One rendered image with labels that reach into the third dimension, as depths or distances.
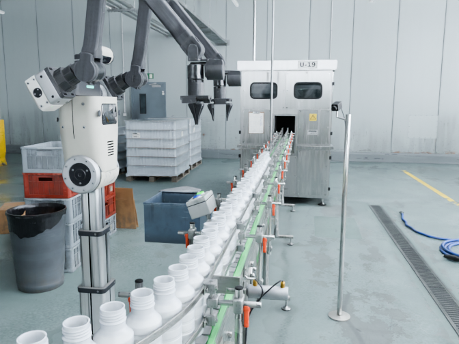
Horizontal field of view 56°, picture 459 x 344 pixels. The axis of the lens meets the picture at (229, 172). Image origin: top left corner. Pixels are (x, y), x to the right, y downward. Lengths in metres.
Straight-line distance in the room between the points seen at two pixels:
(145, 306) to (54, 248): 3.02
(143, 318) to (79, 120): 1.18
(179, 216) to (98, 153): 0.70
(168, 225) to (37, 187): 1.94
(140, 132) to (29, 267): 5.13
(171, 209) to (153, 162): 6.14
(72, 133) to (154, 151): 6.64
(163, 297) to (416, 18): 11.90
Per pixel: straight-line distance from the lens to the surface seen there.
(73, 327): 0.66
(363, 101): 12.02
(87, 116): 1.78
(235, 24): 12.22
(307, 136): 6.41
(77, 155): 1.84
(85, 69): 1.61
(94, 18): 1.63
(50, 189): 4.03
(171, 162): 8.36
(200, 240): 0.99
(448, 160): 12.55
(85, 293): 2.03
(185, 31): 1.52
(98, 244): 1.94
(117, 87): 2.06
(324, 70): 6.44
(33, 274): 3.77
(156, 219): 2.37
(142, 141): 8.47
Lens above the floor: 1.46
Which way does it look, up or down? 9 degrees down
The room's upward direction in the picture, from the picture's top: straight up
